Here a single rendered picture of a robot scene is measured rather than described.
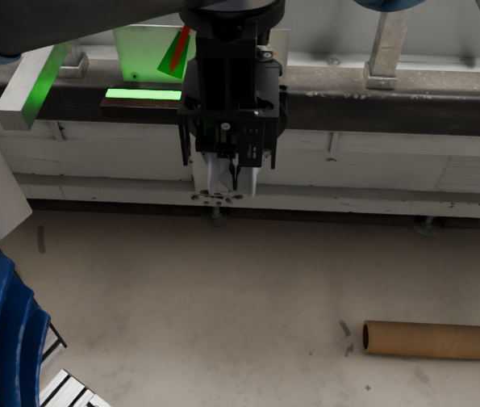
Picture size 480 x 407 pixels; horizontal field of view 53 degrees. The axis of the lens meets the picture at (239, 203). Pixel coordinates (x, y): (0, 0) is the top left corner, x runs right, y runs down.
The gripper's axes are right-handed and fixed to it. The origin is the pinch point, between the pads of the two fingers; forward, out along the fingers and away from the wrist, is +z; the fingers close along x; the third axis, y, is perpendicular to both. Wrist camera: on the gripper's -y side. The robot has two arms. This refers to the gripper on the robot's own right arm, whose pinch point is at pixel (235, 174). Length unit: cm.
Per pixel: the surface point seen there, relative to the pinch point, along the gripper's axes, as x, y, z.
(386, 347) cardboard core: 35, -16, 77
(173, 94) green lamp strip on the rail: -11.6, -27.6, 12.4
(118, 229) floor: -39, -51, 83
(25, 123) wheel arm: -23.6, -6.5, 0.3
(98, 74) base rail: -24.6, -32.3, 12.6
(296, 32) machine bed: 9, -53, 17
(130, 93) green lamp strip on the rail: -18.3, -27.6, 12.4
